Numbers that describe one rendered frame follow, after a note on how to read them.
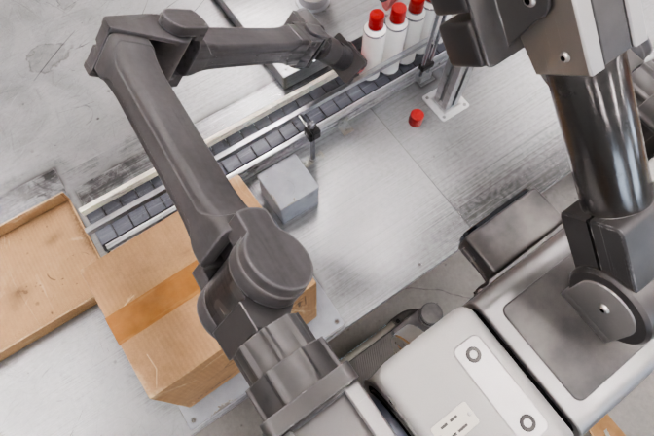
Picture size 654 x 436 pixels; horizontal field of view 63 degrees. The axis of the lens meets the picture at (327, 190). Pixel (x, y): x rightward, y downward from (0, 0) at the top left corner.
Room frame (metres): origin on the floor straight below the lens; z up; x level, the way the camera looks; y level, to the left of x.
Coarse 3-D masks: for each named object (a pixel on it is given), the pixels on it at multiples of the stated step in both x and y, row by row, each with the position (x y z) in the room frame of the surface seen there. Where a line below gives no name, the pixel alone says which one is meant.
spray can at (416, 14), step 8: (416, 0) 0.86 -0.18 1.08; (424, 0) 0.86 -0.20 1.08; (408, 8) 0.87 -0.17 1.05; (416, 8) 0.85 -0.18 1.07; (408, 16) 0.85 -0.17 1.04; (416, 16) 0.85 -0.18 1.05; (424, 16) 0.86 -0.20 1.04; (408, 24) 0.85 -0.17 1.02; (416, 24) 0.84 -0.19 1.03; (408, 32) 0.85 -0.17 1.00; (416, 32) 0.85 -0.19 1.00; (408, 40) 0.84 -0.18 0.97; (416, 40) 0.85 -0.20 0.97; (408, 56) 0.84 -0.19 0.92; (400, 64) 0.85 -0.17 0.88; (408, 64) 0.85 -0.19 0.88
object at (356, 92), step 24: (312, 96) 0.74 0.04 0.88; (336, 96) 0.74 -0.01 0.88; (360, 96) 0.75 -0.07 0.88; (264, 120) 0.67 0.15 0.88; (312, 120) 0.68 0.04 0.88; (216, 144) 0.60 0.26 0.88; (264, 144) 0.60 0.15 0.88; (144, 192) 0.47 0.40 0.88; (96, 216) 0.41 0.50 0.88; (144, 216) 0.42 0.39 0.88
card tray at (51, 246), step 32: (32, 224) 0.41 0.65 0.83; (64, 224) 0.41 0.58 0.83; (0, 256) 0.33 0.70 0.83; (32, 256) 0.33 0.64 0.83; (64, 256) 0.33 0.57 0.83; (96, 256) 0.34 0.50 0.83; (0, 288) 0.26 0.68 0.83; (32, 288) 0.26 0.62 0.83; (64, 288) 0.26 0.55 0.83; (0, 320) 0.19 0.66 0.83; (32, 320) 0.19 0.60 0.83; (64, 320) 0.19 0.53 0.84; (0, 352) 0.12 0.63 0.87
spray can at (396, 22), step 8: (392, 8) 0.84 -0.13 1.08; (400, 8) 0.84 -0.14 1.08; (392, 16) 0.83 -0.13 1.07; (400, 16) 0.82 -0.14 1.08; (392, 24) 0.82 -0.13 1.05; (400, 24) 0.82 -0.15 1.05; (392, 32) 0.81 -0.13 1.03; (400, 32) 0.81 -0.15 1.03; (392, 40) 0.81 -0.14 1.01; (400, 40) 0.82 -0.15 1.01; (384, 48) 0.82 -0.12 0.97; (392, 48) 0.81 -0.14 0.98; (400, 48) 0.82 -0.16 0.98; (384, 56) 0.82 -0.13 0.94; (392, 64) 0.81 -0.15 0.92; (384, 72) 0.81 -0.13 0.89; (392, 72) 0.81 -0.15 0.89
